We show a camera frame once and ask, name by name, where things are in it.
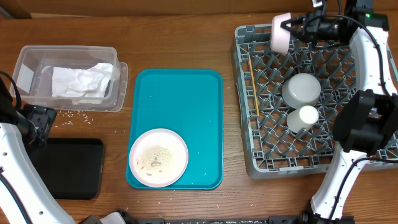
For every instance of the small pink bowl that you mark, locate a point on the small pink bowl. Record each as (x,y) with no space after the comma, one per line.
(280,37)

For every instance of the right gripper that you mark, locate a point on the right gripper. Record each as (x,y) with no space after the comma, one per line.
(310,32)

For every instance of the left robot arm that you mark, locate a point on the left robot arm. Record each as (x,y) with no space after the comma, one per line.
(24,131)

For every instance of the black rectangular tray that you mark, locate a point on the black rectangular tray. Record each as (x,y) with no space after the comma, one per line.
(71,168)

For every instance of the large pink plate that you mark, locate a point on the large pink plate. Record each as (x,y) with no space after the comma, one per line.
(158,158)

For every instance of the white cup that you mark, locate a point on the white cup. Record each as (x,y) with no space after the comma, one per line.
(302,118)

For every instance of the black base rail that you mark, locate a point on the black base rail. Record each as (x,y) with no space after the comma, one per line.
(122,216)

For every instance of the teal plastic serving tray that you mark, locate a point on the teal plastic serving tray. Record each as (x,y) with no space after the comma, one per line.
(190,103)

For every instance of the clear plastic bin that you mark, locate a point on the clear plastic bin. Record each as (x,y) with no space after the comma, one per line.
(34,69)

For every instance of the grey dishwasher rack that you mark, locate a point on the grey dishwasher rack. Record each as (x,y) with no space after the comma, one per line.
(271,149)

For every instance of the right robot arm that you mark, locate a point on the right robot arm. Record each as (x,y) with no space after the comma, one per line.
(369,120)

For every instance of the grey bowl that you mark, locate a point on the grey bowl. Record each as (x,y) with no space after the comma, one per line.
(301,90)

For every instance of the white napkin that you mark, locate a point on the white napkin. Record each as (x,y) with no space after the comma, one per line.
(85,85)

